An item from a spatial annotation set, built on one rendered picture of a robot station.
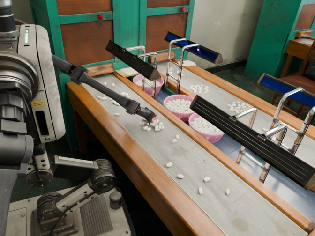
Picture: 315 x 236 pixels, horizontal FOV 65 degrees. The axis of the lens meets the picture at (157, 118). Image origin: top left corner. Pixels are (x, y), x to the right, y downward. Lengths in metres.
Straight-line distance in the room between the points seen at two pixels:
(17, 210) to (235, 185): 1.18
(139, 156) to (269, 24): 3.22
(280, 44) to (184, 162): 2.98
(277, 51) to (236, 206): 3.11
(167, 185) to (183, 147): 0.33
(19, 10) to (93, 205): 1.97
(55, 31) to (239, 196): 1.61
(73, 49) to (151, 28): 0.73
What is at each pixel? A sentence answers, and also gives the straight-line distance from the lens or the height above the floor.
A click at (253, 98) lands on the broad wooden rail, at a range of 2.13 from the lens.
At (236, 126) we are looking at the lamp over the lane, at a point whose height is 1.09.
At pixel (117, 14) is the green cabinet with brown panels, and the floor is 1.24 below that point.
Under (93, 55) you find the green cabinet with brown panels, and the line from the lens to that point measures 2.19.
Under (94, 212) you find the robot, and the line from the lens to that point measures 1.52.
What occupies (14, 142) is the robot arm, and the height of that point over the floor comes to 1.33.
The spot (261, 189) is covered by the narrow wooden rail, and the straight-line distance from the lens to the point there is 1.36.
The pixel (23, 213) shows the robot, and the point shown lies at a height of 0.47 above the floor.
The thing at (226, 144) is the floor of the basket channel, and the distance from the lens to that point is 1.70.
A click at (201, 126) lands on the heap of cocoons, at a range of 1.69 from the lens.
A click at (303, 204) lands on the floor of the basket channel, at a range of 1.54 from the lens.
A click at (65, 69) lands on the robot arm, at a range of 1.56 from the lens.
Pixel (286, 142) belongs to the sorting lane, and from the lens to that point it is 1.78.
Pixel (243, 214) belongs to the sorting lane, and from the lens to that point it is 1.27.
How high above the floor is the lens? 1.71
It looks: 34 degrees down
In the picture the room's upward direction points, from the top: 4 degrees clockwise
